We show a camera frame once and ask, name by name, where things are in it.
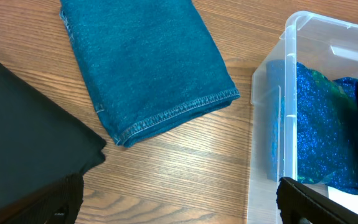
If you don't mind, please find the blue denim folded cloth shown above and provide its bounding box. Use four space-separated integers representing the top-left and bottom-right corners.
60 0 240 147

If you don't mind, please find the blue glitter cloth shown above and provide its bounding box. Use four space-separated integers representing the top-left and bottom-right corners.
265 58 358 196

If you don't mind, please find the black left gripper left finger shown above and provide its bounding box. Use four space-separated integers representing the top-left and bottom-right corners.
0 174 84 224

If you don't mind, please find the clear plastic storage bin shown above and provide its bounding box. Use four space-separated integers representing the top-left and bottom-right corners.
247 11 358 223

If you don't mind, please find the white label in bin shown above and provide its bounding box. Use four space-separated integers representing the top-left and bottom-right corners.
327 187 358 214

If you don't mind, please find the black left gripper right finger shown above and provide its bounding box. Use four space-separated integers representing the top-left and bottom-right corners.
276 177 358 224

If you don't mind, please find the black folded cloth left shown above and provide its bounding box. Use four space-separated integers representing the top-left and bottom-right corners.
0 63 106 208

